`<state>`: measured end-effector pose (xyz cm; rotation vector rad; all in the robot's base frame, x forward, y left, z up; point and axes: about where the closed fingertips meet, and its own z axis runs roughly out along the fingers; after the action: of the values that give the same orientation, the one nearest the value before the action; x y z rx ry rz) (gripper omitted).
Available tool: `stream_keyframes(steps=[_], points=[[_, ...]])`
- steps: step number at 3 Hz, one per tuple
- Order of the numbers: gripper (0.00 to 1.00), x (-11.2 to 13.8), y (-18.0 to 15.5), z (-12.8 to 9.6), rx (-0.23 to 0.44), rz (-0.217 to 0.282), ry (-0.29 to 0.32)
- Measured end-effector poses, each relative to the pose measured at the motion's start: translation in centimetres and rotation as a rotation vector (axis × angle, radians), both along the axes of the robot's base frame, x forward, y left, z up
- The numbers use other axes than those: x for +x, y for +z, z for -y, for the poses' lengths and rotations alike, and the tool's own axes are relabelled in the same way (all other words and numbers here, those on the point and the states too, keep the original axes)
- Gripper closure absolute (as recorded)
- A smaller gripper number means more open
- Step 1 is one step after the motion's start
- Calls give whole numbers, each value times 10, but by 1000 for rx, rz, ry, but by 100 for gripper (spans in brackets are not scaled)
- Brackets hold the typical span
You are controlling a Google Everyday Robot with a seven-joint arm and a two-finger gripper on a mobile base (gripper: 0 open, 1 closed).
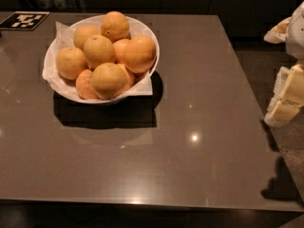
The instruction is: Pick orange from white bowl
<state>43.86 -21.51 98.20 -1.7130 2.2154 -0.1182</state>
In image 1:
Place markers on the black white fiducial marker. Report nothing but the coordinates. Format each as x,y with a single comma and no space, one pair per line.
24,20

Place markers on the white paper liner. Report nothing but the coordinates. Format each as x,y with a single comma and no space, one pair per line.
64,38

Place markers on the white bowl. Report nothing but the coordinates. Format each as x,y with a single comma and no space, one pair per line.
136,28

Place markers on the middle hidden orange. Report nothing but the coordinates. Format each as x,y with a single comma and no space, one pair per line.
119,49

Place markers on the right large orange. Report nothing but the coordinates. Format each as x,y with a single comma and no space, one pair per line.
139,54

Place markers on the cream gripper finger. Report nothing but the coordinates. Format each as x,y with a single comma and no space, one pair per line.
288,97
277,34

